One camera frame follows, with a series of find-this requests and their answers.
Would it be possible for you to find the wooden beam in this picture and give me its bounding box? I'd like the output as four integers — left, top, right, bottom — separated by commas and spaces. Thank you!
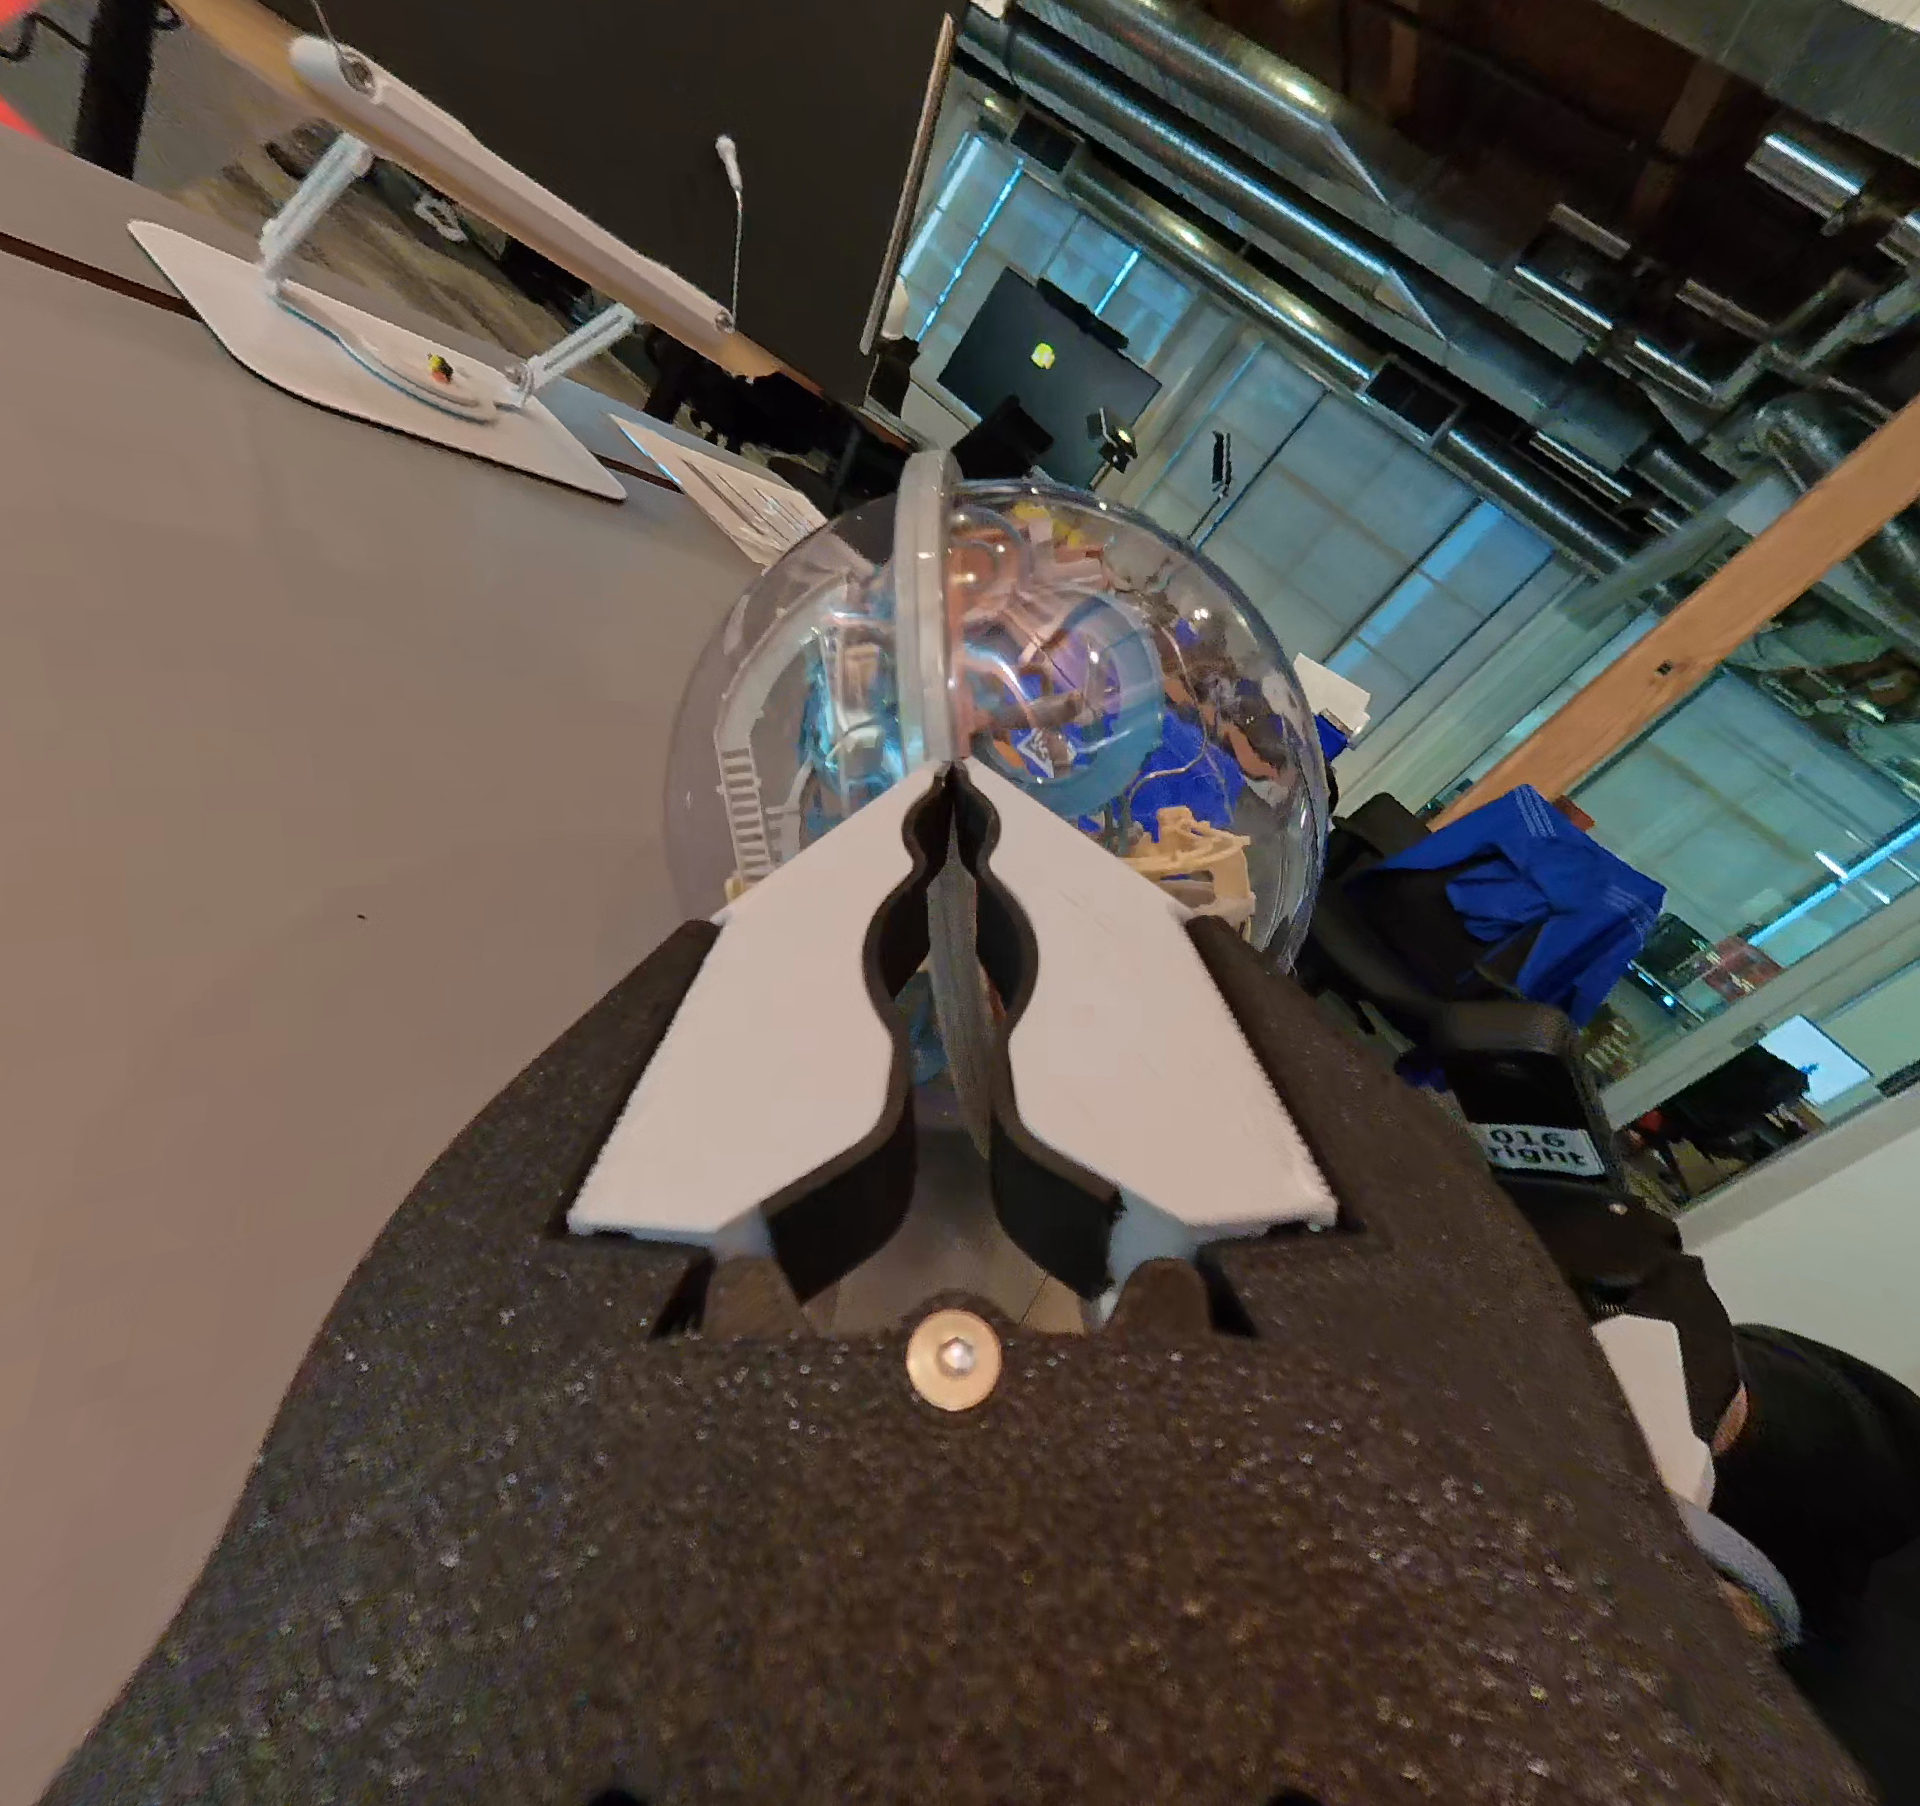
1432, 396, 1920, 829

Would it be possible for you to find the black wall monitor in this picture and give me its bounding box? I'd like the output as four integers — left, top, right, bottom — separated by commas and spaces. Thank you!
934, 269, 1167, 454

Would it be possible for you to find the black table leg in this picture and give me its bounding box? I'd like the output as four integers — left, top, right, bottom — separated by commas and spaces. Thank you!
71, 0, 169, 177

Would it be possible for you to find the blue cloth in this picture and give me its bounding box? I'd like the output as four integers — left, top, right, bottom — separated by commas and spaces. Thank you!
1372, 787, 1669, 1029

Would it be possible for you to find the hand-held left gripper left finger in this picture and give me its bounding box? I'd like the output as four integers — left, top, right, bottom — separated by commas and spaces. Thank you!
567, 764, 962, 1306

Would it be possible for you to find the person's dark clothing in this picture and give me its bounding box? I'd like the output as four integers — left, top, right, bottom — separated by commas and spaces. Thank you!
1679, 1324, 1920, 1806

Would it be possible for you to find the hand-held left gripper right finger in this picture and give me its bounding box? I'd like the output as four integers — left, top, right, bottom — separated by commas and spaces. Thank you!
955, 764, 1340, 1306

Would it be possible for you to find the silver ventilation duct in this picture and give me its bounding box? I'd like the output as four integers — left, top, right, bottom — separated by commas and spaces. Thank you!
960, 0, 1657, 569

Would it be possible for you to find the black panel board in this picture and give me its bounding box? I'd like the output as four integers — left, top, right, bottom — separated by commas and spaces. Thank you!
90, 0, 980, 400

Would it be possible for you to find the white paper sheet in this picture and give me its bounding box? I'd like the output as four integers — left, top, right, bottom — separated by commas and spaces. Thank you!
610, 417, 828, 566

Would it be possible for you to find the clear plastic maze ball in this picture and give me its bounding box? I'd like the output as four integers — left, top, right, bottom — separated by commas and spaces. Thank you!
664, 447, 1330, 1177

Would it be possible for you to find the white lever toy with base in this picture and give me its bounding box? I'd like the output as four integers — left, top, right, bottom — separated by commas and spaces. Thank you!
127, 34, 740, 506

